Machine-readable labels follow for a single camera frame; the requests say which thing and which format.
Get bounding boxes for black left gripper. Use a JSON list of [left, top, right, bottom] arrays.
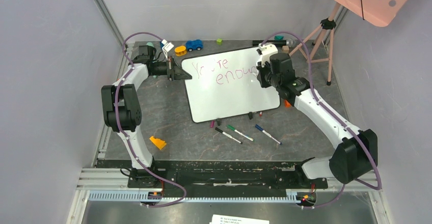
[[151, 57, 193, 82]]

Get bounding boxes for white whiteboard with black frame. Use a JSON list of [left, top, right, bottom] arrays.
[[181, 47, 281, 123]]

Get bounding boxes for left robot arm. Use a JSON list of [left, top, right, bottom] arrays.
[[101, 45, 192, 188]]

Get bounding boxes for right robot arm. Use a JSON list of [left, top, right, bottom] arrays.
[[256, 52, 381, 189]]

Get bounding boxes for blue toy car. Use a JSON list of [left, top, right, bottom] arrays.
[[185, 39, 203, 52]]

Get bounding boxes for wooden cube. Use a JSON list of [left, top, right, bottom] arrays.
[[281, 45, 290, 53]]

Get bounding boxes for teal block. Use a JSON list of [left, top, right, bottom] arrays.
[[274, 35, 284, 40]]

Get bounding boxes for black flashlight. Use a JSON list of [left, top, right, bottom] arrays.
[[252, 39, 298, 48]]

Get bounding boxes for blue capped marker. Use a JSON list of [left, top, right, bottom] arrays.
[[255, 124, 282, 145]]

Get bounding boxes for green capped marker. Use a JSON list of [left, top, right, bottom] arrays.
[[226, 125, 254, 142]]

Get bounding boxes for black capped marker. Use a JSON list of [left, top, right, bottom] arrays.
[[215, 127, 242, 144]]

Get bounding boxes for orange wedge block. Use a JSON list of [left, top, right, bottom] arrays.
[[149, 136, 167, 150]]

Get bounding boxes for white paper sheet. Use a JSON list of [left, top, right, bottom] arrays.
[[209, 214, 269, 224]]

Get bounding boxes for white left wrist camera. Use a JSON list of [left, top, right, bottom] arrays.
[[161, 39, 174, 59]]

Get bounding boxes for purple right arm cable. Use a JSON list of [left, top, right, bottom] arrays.
[[260, 31, 383, 210]]

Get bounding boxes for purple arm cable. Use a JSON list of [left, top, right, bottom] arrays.
[[114, 31, 187, 209], [260, 31, 383, 210]]

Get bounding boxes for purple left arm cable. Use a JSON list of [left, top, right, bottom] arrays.
[[114, 31, 187, 209]]

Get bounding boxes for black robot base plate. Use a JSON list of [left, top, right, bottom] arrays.
[[121, 160, 328, 199]]

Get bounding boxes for aluminium frame profile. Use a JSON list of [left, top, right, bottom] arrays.
[[94, 0, 125, 51]]

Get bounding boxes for white cable duct rail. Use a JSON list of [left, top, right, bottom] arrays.
[[88, 190, 306, 204]]

